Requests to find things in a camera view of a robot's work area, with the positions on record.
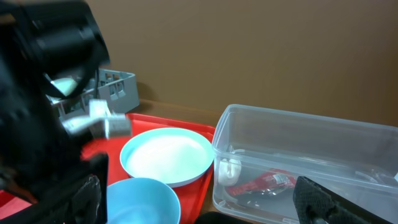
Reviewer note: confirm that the black waste tray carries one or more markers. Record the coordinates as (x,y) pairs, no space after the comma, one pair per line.
(218,218)

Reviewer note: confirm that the large light blue plate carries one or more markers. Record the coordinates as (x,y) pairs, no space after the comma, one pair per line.
(173,156)

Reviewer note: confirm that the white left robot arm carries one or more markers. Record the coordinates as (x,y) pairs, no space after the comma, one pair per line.
(48,49)

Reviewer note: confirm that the small light blue bowl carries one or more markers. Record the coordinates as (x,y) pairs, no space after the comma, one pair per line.
(142,201)

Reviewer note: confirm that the green bowl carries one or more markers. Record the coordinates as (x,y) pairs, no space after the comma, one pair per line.
(65,85)

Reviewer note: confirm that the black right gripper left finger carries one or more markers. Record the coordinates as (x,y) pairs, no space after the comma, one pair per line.
(80,198)

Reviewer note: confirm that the red plastic tray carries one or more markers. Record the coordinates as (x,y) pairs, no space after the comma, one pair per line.
(191,196)

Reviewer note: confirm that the red sauce packet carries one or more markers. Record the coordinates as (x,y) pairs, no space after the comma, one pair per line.
(269,182)

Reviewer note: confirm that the clear plastic waste bin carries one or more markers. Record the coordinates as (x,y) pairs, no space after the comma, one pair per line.
(353,159)

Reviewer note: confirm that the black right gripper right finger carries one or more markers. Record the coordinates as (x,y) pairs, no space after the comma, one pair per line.
(316,204)

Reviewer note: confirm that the grey dishwasher rack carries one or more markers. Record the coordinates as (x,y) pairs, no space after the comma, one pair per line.
(119,89)

